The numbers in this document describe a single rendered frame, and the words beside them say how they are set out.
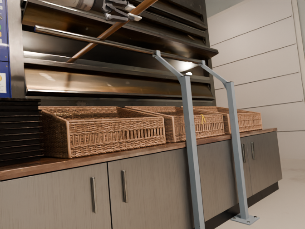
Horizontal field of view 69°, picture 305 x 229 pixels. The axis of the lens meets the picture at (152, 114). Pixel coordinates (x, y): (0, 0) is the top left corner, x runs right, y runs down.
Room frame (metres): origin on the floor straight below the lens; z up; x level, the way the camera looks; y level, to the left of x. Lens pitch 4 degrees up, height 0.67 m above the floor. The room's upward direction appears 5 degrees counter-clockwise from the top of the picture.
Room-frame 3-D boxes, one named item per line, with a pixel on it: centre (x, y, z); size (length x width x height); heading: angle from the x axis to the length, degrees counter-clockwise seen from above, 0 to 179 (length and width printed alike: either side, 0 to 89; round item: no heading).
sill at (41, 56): (1.86, 0.04, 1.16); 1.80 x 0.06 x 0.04; 131
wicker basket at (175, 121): (1.65, -0.16, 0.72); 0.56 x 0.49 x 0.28; 132
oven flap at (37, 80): (1.84, 0.03, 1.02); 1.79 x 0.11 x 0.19; 131
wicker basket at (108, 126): (1.25, 0.30, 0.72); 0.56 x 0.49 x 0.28; 132
